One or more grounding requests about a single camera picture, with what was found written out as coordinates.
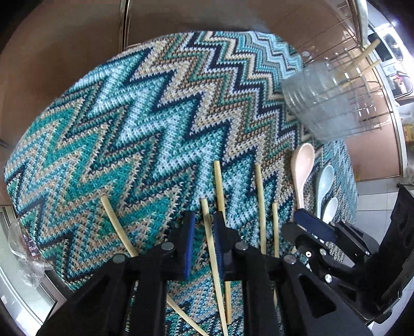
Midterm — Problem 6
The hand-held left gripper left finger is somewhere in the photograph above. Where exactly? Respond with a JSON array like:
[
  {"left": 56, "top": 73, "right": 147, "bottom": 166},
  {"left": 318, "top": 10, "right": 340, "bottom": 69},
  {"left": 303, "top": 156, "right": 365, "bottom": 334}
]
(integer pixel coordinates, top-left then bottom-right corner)
[{"left": 35, "top": 211, "right": 196, "bottom": 336}]

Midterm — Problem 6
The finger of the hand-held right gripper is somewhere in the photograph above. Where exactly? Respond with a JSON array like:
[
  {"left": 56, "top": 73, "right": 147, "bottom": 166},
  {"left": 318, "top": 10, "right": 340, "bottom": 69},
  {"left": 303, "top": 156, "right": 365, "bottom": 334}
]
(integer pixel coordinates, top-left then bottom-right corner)
[
  {"left": 294, "top": 208, "right": 379, "bottom": 257},
  {"left": 281, "top": 223, "right": 366, "bottom": 294}
]

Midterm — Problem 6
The wire utensil holder clear cup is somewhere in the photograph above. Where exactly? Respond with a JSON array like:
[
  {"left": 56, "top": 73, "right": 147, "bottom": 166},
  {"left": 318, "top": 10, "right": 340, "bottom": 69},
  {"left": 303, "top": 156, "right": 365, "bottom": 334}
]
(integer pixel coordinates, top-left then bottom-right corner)
[{"left": 281, "top": 45, "right": 393, "bottom": 143}]

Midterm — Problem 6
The white microwave oven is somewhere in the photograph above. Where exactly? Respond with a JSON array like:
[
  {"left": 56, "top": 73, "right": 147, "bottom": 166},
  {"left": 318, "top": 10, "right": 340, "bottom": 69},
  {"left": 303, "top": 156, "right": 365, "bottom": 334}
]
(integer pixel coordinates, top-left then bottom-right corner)
[{"left": 369, "top": 26, "right": 405, "bottom": 62}]

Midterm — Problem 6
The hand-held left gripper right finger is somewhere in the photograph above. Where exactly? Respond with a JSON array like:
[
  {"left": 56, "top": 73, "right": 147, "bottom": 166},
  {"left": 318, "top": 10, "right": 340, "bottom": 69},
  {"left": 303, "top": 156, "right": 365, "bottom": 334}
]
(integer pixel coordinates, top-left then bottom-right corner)
[{"left": 213, "top": 211, "right": 372, "bottom": 336}]

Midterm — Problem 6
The pink plastic spoon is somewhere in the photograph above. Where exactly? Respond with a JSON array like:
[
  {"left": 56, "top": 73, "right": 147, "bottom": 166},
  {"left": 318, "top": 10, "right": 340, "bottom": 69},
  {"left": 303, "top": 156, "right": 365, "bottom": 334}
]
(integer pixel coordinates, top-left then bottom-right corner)
[{"left": 290, "top": 143, "right": 315, "bottom": 210}]

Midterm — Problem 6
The wooden chopstick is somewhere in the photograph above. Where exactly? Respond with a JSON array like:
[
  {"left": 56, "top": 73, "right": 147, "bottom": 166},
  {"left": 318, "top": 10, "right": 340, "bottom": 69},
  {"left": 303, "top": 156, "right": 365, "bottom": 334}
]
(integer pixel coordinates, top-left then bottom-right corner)
[
  {"left": 255, "top": 164, "right": 267, "bottom": 256},
  {"left": 338, "top": 39, "right": 381, "bottom": 91},
  {"left": 100, "top": 195, "right": 209, "bottom": 336},
  {"left": 213, "top": 161, "right": 233, "bottom": 324},
  {"left": 349, "top": 60, "right": 381, "bottom": 78},
  {"left": 272, "top": 202, "right": 280, "bottom": 307},
  {"left": 201, "top": 198, "right": 230, "bottom": 336}
]

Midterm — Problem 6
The zigzag knitted cloth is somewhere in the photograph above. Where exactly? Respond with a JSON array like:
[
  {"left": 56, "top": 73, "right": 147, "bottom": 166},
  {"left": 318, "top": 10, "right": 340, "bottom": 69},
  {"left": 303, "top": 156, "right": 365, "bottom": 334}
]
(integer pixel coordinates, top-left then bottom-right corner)
[{"left": 5, "top": 30, "right": 359, "bottom": 336}]

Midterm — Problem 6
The clear plastic bag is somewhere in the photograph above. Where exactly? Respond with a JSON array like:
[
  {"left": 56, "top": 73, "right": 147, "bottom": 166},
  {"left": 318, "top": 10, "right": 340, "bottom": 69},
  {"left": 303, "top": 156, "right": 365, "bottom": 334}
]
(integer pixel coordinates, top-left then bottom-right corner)
[{"left": 8, "top": 223, "right": 52, "bottom": 288}]

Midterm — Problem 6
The light blue plastic spoon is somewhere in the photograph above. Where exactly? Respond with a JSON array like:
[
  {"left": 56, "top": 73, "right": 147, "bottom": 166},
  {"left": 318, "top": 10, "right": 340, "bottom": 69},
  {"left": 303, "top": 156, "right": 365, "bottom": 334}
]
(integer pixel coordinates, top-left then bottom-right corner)
[{"left": 314, "top": 165, "right": 335, "bottom": 218}]

